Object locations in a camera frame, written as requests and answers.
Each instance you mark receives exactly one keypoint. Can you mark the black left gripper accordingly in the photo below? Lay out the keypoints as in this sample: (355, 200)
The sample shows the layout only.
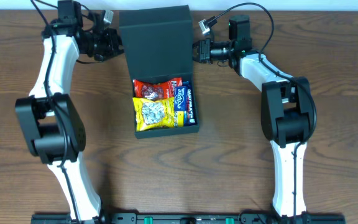
(111, 43)

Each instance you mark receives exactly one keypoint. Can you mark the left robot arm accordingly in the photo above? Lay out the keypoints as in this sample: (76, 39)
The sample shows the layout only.
(50, 123)

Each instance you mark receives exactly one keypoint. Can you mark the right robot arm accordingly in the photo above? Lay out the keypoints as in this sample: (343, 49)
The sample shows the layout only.
(288, 111)

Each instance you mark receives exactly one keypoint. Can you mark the blue Eclipse mints box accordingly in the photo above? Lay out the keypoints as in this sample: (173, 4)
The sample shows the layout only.
(180, 98)

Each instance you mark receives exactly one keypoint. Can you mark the red Hacks candy bag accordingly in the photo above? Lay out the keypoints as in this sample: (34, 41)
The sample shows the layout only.
(156, 91)

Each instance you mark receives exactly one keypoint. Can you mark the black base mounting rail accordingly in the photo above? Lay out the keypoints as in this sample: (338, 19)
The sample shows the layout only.
(243, 218)

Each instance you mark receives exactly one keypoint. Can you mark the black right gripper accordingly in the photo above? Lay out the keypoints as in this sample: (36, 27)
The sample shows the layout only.
(203, 50)

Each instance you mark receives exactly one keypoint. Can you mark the blue Dairy Milk chocolate bar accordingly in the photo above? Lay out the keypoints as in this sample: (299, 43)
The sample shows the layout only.
(190, 115)

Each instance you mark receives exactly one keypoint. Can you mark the yellow Hacks candy bag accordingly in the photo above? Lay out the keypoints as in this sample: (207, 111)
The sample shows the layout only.
(157, 114)

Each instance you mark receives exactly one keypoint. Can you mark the dark green gift box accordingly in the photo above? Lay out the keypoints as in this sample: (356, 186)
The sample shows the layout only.
(158, 47)

